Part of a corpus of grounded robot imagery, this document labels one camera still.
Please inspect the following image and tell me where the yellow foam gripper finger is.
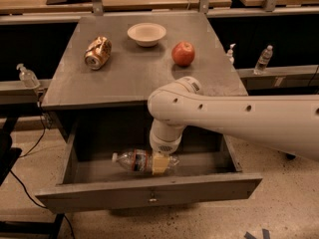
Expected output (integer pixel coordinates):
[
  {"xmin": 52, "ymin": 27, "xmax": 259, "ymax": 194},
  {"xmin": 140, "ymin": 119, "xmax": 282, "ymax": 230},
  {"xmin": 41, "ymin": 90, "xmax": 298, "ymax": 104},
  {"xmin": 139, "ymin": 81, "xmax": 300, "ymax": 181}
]
[{"xmin": 152, "ymin": 152, "xmax": 169, "ymax": 175}]

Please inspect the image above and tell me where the clear plastic water bottle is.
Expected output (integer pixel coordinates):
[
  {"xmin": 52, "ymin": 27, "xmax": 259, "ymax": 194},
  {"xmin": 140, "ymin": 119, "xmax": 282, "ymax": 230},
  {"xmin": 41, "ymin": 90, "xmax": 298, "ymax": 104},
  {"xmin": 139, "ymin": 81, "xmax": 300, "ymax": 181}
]
[{"xmin": 112, "ymin": 148, "xmax": 179, "ymax": 174}]

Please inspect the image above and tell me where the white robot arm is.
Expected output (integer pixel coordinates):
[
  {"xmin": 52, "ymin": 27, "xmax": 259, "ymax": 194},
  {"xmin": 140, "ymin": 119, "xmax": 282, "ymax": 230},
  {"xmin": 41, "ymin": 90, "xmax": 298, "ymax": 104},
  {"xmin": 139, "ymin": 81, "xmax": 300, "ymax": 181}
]
[{"xmin": 148, "ymin": 77, "xmax": 319, "ymax": 161}]

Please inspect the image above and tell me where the metal drawer knob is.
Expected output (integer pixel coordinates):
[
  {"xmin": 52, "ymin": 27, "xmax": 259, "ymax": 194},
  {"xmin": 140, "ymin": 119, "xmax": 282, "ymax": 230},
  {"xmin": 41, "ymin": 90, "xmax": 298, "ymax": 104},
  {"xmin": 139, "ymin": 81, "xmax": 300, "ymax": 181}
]
[{"xmin": 148, "ymin": 192, "xmax": 158, "ymax": 203}]

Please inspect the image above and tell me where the open grey top drawer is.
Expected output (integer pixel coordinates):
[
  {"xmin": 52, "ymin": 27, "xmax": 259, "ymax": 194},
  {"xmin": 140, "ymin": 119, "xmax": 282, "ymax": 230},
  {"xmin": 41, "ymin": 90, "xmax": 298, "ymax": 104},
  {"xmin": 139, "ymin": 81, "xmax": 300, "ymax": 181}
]
[{"xmin": 35, "ymin": 108, "xmax": 263, "ymax": 214}]

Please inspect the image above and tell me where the small white pump bottle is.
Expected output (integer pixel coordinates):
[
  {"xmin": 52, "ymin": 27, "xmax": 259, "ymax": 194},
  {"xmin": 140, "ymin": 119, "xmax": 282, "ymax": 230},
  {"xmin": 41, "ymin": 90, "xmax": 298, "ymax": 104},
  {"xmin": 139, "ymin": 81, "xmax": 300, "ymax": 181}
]
[{"xmin": 226, "ymin": 44, "xmax": 236, "ymax": 65}]

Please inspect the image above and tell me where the background water bottle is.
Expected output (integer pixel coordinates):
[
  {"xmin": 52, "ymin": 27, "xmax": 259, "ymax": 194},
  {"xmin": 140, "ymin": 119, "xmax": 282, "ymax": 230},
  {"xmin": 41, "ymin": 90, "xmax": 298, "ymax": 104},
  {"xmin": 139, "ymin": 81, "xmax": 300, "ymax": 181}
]
[{"xmin": 254, "ymin": 45, "xmax": 273, "ymax": 75}]

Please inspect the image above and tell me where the left hand sanitizer bottle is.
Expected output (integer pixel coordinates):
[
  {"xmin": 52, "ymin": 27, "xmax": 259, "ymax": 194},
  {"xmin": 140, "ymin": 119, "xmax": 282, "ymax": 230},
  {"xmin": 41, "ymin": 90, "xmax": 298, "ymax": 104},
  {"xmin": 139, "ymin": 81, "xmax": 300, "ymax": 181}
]
[{"xmin": 16, "ymin": 64, "xmax": 40, "ymax": 89}]

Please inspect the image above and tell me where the grey cabinet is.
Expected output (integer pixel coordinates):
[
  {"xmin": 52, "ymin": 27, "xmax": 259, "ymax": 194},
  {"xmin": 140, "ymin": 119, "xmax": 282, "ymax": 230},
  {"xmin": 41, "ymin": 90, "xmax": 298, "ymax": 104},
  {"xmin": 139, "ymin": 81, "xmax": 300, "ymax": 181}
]
[{"xmin": 41, "ymin": 12, "xmax": 249, "ymax": 141}]

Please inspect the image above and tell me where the red apple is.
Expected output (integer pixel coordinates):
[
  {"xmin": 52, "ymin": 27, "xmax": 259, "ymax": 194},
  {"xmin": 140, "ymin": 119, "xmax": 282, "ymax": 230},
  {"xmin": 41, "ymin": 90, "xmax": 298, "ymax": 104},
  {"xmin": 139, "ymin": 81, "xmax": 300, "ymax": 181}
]
[{"xmin": 171, "ymin": 41, "xmax": 195, "ymax": 67}]

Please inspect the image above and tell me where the crushed gold soda can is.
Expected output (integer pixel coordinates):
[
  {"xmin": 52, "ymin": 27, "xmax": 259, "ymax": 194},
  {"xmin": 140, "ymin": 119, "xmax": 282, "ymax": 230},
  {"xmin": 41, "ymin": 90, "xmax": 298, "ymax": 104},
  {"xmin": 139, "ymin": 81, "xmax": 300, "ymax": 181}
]
[{"xmin": 84, "ymin": 36, "xmax": 112, "ymax": 70}]

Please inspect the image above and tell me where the black floor cable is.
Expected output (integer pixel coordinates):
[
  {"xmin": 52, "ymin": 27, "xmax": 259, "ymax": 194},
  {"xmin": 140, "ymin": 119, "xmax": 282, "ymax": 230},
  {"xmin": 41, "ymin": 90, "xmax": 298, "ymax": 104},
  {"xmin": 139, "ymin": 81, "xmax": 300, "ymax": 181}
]
[{"xmin": 9, "ymin": 93, "xmax": 76, "ymax": 239}]

